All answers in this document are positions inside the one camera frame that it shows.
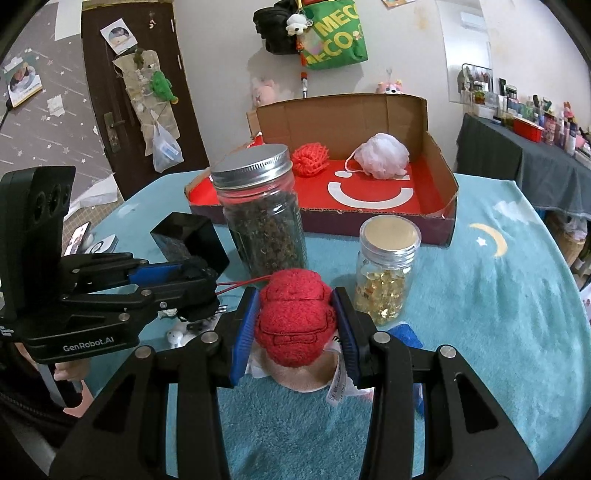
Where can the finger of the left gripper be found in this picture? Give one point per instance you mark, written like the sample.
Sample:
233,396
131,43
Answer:
192,299
109,270

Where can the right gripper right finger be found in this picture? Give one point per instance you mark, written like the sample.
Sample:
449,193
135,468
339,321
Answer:
467,433

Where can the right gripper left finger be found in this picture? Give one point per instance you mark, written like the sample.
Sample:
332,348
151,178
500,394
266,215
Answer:
122,435

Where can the white fluffy bunny scrunchie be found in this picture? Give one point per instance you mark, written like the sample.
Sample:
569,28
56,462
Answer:
183,331

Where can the red plush scrunchie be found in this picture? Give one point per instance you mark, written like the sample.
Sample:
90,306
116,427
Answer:
286,322

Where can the coral knitted scrunchie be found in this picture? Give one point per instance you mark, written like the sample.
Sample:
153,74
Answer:
310,159

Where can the white mesh bath pouf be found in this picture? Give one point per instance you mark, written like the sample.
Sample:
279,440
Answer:
383,157

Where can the person's left hand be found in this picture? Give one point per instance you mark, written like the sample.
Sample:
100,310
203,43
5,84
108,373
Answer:
70,380

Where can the black patterned gift box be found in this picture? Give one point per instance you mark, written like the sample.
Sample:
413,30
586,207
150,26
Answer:
181,236

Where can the blue small object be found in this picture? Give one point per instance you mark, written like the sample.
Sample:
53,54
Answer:
404,332

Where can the tall jar with metal lid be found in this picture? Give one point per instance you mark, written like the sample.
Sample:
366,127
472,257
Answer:
257,192

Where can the plastic bag on door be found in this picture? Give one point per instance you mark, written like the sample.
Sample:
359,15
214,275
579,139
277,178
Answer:
166,152

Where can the turquoise fluffy table cloth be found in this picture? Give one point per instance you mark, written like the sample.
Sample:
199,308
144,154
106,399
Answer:
501,293

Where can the green cactus plush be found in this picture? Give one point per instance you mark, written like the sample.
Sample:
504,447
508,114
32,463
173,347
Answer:
162,87

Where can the small jar with yellow capsules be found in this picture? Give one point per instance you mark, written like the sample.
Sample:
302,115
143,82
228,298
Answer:
389,245

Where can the red cardboard box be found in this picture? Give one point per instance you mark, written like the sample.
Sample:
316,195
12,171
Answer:
339,199

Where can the dark brown door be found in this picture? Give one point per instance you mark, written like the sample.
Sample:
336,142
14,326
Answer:
124,43

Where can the red tipped metal rod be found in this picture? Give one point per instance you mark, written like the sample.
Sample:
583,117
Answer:
304,85

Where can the side table with blue cloth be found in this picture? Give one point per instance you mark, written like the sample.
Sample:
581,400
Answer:
549,178

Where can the green tote bag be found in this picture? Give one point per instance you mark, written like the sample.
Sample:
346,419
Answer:
333,37

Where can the red bowl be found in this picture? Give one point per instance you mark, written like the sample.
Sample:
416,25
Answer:
528,130

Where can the pink bunny plush on wall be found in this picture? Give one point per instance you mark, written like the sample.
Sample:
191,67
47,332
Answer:
267,91

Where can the pink fox plush on wall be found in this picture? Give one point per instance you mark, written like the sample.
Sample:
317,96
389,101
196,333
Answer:
390,87

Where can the black bag on wall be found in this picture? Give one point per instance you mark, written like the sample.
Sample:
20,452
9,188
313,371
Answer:
271,22

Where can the white plush keychain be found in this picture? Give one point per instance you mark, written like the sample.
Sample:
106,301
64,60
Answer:
296,24

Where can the wall mirror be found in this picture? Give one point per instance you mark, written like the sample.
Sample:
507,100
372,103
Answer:
467,48

